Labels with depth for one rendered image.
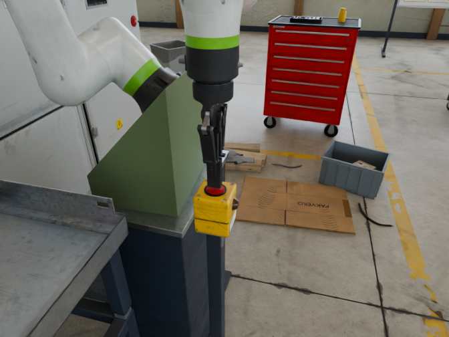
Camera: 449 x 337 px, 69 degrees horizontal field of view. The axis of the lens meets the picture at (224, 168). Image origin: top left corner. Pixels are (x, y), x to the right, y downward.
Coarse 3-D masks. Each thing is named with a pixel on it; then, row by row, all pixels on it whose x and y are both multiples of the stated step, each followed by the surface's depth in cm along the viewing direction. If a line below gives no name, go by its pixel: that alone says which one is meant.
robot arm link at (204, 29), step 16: (192, 0) 48; (208, 0) 47; (224, 0) 48; (240, 0) 50; (192, 16) 50; (208, 16) 49; (224, 16) 49; (240, 16) 52; (192, 32) 51; (208, 32) 50; (224, 32) 51; (208, 48) 52; (224, 48) 52
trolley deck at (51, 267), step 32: (0, 224) 70; (32, 224) 70; (0, 256) 62; (32, 256) 62; (64, 256) 62; (96, 256) 64; (0, 288) 56; (32, 288) 56; (64, 288) 56; (0, 320) 51; (32, 320) 51; (64, 320) 57
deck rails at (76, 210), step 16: (0, 192) 75; (16, 192) 73; (32, 192) 72; (48, 192) 70; (64, 192) 69; (0, 208) 74; (16, 208) 74; (32, 208) 74; (48, 208) 73; (64, 208) 72; (80, 208) 70; (96, 208) 69; (112, 208) 68; (64, 224) 70; (80, 224) 70; (96, 224) 70; (112, 224) 70
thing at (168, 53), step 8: (176, 40) 352; (152, 48) 331; (160, 48) 319; (168, 48) 349; (176, 48) 317; (184, 48) 323; (160, 56) 326; (168, 56) 316; (176, 56) 321; (160, 64) 332; (168, 64) 321; (176, 64) 326; (184, 64) 332; (176, 72) 330
